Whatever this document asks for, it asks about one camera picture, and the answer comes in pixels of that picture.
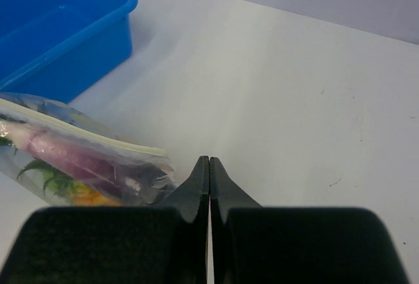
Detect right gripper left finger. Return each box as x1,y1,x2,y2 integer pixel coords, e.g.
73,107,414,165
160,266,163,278
1,156,210,283

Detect dark purple toy eggplant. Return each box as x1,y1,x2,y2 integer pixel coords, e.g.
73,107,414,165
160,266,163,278
14,124,176,205

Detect blue plastic bin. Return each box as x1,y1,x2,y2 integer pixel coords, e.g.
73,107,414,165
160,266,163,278
1,0,137,103

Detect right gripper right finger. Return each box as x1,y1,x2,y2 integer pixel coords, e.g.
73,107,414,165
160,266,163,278
209,158,409,283

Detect clear zip top bag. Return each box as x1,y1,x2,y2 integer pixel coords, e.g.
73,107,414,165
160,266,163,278
1,92,177,206

